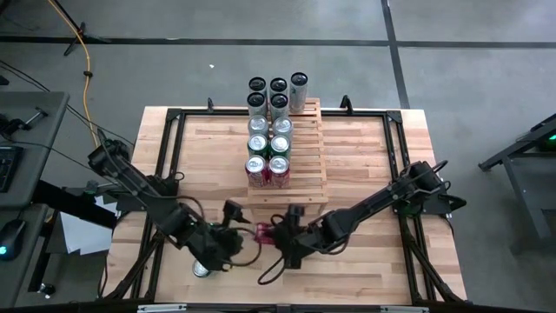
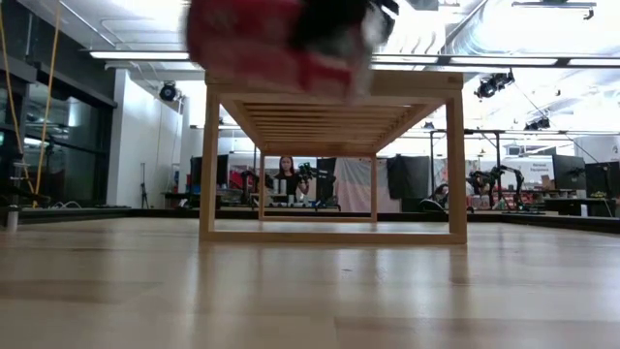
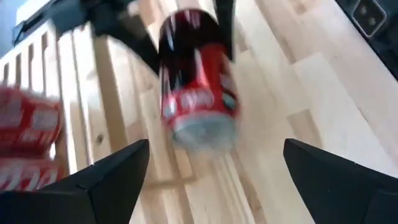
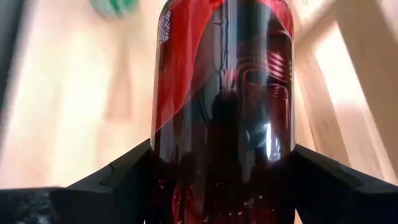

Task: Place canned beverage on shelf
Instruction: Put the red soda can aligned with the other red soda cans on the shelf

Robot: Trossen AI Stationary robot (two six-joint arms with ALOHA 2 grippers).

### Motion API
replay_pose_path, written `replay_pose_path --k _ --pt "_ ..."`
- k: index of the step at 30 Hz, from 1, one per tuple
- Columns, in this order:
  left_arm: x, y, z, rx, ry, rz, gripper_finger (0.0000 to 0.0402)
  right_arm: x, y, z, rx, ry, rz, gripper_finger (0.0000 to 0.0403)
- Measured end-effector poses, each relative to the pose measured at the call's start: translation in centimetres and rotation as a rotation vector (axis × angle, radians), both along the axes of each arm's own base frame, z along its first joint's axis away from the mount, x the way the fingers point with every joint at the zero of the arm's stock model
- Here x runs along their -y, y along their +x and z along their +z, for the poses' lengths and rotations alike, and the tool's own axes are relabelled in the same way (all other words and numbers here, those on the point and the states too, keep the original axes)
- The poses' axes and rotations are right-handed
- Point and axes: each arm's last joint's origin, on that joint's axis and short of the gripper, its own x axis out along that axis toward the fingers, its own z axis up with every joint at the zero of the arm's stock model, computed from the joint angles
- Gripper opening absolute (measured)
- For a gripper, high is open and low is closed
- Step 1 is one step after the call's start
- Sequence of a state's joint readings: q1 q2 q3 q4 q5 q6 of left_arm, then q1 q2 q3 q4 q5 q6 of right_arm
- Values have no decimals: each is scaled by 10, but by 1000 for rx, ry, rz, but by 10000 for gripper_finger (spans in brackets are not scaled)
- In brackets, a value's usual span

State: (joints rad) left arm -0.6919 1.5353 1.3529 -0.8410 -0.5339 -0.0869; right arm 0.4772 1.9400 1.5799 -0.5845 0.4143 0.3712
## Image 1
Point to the black keyboard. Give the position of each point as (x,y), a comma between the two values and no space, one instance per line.
(8,167)

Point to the grey side table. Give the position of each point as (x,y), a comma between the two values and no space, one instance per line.
(527,187)

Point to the black caster wheel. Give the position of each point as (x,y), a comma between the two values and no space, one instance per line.
(47,289)

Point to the black tool on desk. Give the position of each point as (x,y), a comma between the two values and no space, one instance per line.
(37,116)

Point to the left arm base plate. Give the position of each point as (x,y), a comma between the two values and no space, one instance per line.
(130,204)

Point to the pink and silver can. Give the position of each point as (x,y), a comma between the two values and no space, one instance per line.
(283,126)
(258,125)

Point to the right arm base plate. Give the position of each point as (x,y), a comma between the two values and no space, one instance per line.
(452,203)

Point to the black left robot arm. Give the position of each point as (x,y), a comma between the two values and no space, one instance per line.
(147,195)

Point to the green soda can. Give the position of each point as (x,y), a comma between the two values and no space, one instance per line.
(280,144)
(200,269)
(257,143)

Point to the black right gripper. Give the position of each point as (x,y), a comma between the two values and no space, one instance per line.
(291,239)

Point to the white paper sheet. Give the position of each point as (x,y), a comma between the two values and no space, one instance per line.
(82,235)

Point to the grey desk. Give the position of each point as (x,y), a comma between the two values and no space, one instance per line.
(39,143)

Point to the black computer mouse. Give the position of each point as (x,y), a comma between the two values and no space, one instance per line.
(12,237)

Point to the black tripod stand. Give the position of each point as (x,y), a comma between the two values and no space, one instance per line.
(81,32)

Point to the red soda can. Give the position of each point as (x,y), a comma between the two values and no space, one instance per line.
(262,234)
(279,170)
(256,169)

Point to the black metal beam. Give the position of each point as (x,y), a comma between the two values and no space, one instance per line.
(65,204)

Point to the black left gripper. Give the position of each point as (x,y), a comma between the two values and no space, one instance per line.
(221,245)

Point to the wooden slatted shelf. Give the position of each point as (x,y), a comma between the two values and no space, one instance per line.
(304,195)

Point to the silver metal bracket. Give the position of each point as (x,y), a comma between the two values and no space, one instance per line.
(160,308)
(404,309)

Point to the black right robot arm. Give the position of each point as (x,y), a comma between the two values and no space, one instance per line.
(382,200)

